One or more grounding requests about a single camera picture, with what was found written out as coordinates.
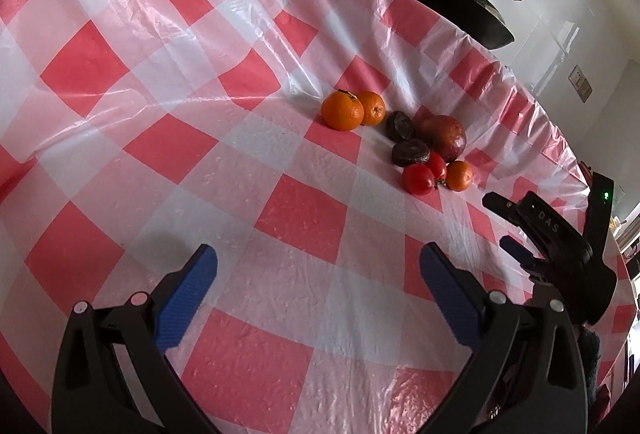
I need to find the small orange mandarin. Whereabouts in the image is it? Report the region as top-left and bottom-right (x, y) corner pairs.
(445, 161), (474, 192)

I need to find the red checked plastic tablecloth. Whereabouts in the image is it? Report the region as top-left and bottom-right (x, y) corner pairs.
(0, 0), (632, 434)

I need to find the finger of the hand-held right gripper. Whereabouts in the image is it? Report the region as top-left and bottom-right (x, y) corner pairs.
(500, 236), (550, 284)
(482, 192), (532, 228)

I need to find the orange mandarin with stem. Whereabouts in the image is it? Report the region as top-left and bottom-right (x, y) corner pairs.
(320, 90), (365, 132)

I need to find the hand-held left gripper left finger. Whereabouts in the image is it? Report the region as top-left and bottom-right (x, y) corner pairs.
(51, 243), (221, 434)

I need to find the smooth dark red passion fruit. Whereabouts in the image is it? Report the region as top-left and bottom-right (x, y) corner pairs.
(417, 114), (467, 162)

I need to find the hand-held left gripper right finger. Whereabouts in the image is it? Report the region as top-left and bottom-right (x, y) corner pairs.
(419, 242), (587, 434)

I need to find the dark brown water chestnut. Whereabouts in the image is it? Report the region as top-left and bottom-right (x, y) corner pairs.
(391, 139), (431, 166)
(385, 111), (416, 140)

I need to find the red tomato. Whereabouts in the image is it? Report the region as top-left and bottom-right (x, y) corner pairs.
(402, 163), (437, 196)
(425, 151), (448, 181)

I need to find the wall socket plate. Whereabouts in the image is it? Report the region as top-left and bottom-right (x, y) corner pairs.
(568, 64), (593, 104)

